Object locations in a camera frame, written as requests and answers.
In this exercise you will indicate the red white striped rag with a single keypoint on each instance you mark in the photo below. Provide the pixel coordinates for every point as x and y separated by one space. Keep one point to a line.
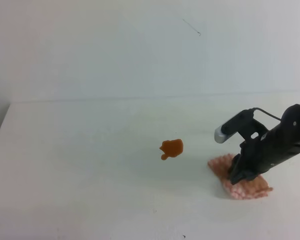
244 190

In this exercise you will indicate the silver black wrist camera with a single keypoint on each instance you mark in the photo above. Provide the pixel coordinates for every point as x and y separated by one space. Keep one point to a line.
242 123

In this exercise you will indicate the brown coffee stain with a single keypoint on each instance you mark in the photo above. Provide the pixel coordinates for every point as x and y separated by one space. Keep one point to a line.
171 148

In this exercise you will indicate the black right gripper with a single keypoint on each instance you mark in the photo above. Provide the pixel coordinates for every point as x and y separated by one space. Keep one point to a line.
268 150

